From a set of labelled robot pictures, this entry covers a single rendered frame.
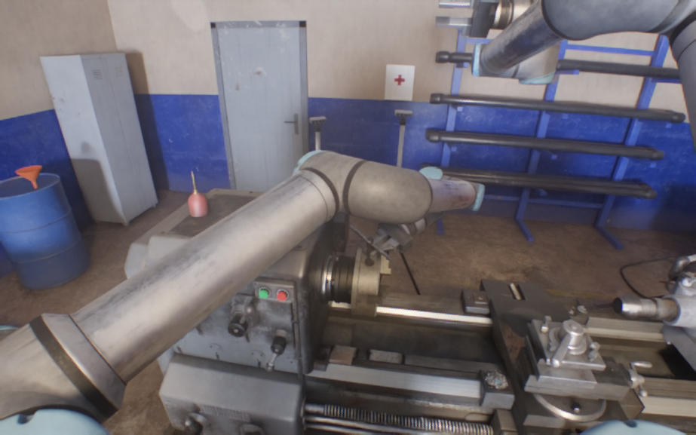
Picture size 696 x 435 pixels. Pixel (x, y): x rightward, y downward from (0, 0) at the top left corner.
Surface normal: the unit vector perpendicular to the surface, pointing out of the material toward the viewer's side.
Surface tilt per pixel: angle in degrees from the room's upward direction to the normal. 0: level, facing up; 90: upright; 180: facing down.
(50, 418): 5
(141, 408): 0
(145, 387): 0
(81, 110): 90
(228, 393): 32
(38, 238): 90
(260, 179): 90
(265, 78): 90
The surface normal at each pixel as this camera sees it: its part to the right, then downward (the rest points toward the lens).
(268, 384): -0.06, -0.52
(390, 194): 0.14, 0.06
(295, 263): -0.09, -0.31
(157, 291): 0.38, -0.54
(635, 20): -0.32, 0.94
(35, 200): 0.86, 0.25
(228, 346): -0.14, 0.45
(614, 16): -0.48, 0.85
